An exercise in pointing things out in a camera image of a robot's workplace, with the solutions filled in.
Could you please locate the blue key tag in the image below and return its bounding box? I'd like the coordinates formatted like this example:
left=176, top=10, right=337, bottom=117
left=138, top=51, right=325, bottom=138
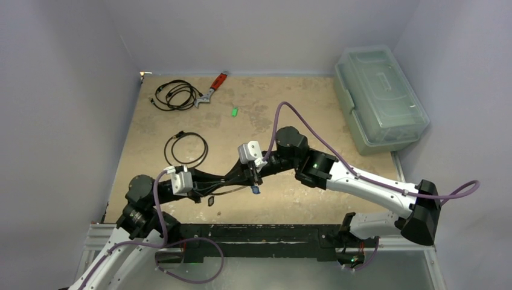
left=251, top=185, right=261, bottom=195

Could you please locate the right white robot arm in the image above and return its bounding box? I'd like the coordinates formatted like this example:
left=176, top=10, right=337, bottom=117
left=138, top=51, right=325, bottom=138
left=229, top=126, right=441, bottom=246

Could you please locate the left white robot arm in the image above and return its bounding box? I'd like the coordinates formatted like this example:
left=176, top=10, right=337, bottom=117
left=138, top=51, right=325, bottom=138
left=70, top=166, right=225, bottom=289

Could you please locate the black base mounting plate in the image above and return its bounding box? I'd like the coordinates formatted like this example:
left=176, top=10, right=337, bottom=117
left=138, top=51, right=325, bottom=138
left=159, top=223, right=379, bottom=264

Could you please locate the translucent green plastic toolbox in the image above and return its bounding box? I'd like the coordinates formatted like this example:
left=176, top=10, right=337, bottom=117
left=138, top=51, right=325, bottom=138
left=334, top=45, right=429, bottom=155

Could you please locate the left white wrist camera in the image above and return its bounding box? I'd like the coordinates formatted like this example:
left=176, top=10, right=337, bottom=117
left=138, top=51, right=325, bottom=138
left=164, top=164, right=193, bottom=197

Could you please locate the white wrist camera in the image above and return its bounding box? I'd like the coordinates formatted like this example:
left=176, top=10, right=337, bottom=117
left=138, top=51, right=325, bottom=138
left=164, top=164, right=193, bottom=197
left=237, top=141, right=267, bottom=170

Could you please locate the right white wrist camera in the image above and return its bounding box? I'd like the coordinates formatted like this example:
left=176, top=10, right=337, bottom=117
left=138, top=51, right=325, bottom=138
left=237, top=141, right=267, bottom=170

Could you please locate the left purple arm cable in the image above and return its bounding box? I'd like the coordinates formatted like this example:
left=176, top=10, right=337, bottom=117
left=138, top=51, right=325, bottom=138
left=78, top=170, right=177, bottom=290

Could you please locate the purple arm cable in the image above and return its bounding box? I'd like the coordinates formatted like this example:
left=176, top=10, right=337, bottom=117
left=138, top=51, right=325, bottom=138
left=267, top=101, right=480, bottom=201
left=78, top=170, right=177, bottom=290

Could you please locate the coiled black cable near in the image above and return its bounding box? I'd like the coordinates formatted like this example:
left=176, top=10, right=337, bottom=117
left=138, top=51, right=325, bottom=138
left=164, top=131, right=209, bottom=169

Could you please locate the coiled black cable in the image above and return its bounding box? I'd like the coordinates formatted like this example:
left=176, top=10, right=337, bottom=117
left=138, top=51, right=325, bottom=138
left=164, top=131, right=209, bottom=169
left=149, top=79, right=203, bottom=111

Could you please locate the red handled adjustable wrench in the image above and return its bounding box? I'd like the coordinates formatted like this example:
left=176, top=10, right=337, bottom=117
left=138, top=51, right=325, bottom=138
left=194, top=71, right=229, bottom=108

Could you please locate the coiled black cable far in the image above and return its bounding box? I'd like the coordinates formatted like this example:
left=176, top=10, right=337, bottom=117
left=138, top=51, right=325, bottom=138
left=149, top=79, right=203, bottom=111

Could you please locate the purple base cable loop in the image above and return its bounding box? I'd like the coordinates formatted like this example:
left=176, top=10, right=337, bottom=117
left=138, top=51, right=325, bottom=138
left=154, top=236, right=225, bottom=284

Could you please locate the aluminium frame rail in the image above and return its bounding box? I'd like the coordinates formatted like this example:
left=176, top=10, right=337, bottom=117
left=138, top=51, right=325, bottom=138
left=74, top=152, right=437, bottom=281

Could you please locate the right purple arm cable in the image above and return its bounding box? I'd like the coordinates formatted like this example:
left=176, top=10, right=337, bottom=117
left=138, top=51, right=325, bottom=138
left=267, top=101, right=480, bottom=201

